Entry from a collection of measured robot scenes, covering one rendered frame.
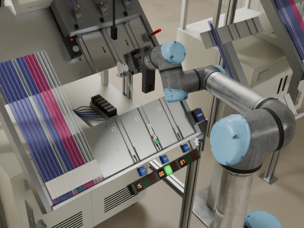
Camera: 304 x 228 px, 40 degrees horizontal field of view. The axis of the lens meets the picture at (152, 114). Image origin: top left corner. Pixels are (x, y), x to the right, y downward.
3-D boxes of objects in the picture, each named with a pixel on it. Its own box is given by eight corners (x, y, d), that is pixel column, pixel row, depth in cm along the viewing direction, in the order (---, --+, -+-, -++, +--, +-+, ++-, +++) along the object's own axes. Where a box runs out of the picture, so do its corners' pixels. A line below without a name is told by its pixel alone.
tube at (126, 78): (158, 143, 162) (159, 142, 161) (154, 144, 161) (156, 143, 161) (102, 26, 164) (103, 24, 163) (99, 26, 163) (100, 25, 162)
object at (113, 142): (192, 134, 174) (196, 132, 171) (48, 207, 139) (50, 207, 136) (172, 92, 175) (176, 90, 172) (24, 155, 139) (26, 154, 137)
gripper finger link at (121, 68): (112, 63, 161) (129, 57, 155) (118, 78, 162) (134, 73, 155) (107, 65, 159) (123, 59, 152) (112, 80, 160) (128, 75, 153)
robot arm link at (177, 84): (202, 96, 137) (195, 63, 136) (171, 102, 133) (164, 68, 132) (191, 97, 144) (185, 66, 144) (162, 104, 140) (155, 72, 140)
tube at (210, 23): (255, 134, 173) (257, 134, 172) (253, 135, 172) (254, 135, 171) (209, 21, 174) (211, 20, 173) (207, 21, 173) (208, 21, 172)
